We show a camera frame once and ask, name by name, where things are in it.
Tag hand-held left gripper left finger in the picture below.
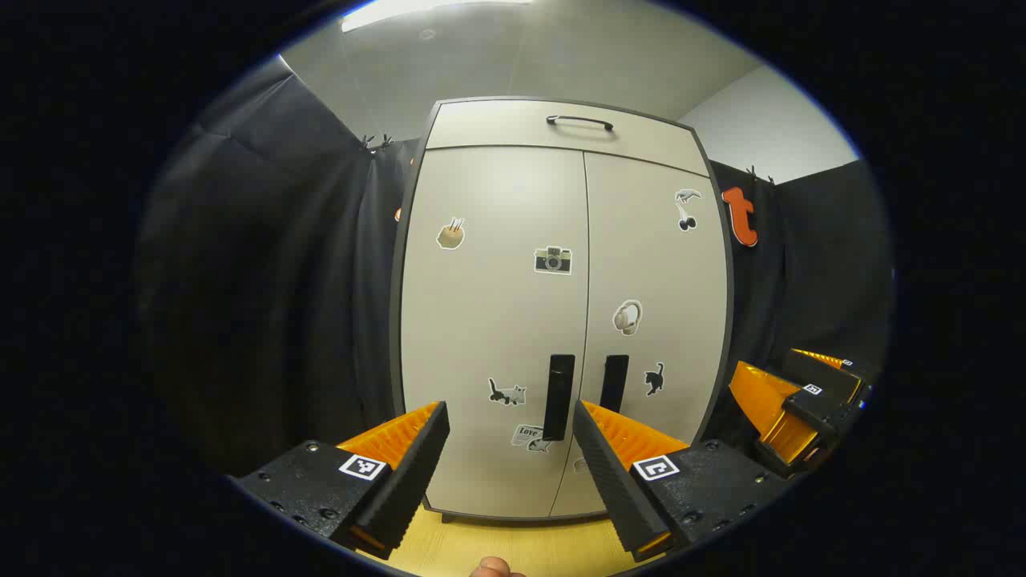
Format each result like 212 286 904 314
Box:
231 399 451 561

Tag grey cabinet door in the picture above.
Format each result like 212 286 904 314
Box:
399 146 590 520
549 152 730 518

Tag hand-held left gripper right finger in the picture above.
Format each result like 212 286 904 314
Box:
572 399 792 564

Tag grey cabinet drawer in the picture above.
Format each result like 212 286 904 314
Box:
425 100 712 179

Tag black backdrop cloth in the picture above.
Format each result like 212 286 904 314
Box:
136 56 895 482

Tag grey double-door shoe cabinet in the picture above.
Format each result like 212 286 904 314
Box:
389 96 735 524

